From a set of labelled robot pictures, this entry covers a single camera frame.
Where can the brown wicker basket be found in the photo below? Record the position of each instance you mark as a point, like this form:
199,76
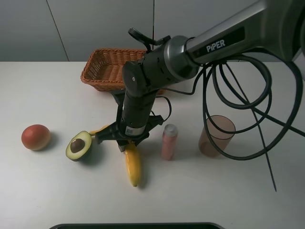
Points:
103,70

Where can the yellow banana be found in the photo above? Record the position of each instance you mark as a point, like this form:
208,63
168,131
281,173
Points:
133,163

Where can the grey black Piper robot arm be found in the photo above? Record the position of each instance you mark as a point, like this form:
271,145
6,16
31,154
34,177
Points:
276,27

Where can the halved avocado with pit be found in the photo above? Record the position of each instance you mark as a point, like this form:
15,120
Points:
79,147

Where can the red orange mango fruit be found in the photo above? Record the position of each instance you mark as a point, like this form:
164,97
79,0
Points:
36,137

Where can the translucent brown plastic cup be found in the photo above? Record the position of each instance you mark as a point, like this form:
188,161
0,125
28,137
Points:
221,139

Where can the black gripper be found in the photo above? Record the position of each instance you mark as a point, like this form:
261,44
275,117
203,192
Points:
133,120

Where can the pink bottle white cap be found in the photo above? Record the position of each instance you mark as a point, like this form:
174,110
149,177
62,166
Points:
170,135

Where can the black tray edge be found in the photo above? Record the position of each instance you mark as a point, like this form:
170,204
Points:
196,225

